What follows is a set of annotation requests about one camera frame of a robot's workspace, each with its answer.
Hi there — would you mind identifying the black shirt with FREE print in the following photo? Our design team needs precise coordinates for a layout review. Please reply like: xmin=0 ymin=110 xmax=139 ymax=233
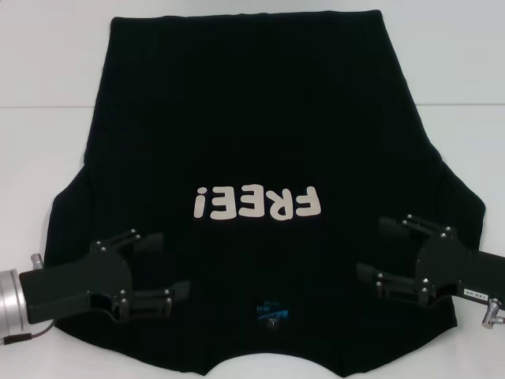
xmin=43 ymin=10 xmax=487 ymax=379

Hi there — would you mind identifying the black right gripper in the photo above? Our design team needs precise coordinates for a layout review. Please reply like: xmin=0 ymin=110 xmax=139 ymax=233
xmin=355 ymin=213 xmax=505 ymax=312

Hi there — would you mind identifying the dark red cable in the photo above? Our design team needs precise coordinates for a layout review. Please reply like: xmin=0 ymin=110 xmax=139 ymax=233
xmin=0 ymin=318 xmax=57 ymax=347

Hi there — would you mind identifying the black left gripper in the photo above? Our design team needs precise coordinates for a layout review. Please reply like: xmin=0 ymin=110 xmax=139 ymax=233
xmin=18 ymin=227 xmax=192 ymax=322

